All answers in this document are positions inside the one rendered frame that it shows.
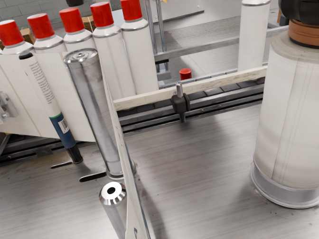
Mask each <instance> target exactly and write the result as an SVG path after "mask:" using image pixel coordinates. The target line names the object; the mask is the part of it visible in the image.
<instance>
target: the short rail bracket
mask: <svg viewBox="0 0 319 239"><path fill-rule="evenodd" d="M176 91H177V94H176V95H173V96H172V97H171V99H172V106H173V109H174V111H175V113H176V114H179V120H180V123H184V122H186V118H185V112H189V111H190V100H189V98H188V96H187V95H186V93H183V88H182V83H181V82H177V83H176Z"/></svg>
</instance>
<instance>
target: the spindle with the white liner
mask: <svg viewBox="0 0 319 239"><path fill-rule="evenodd" d="M278 5H279V9H280V11H281V13H282V14H283V16H284V17H285V18H289V19H290V21H289V26H288V30H287V31H284V32H282V33H280V34H278V35H276V36H275V37H274V38H273V39H272V41H271V43H270V51H269V60H268V67H267V72H266V77H265V83H264V91H263V101H262V106H261V112H260V119H259V128H258V133H257V138H256V146H255V150H254V153H253V163H252V165H251V169H250V177H251V181H252V183H253V185H254V186H255V188H256V189H257V190H258V192H259V193H260V194H262V195H263V196H264V197H265V198H267V199H268V200H270V201H272V202H274V203H276V204H278V205H281V206H284V207H289V208H295V209H305V208H310V207H313V206H315V205H317V204H319V0H278Z"/></svg>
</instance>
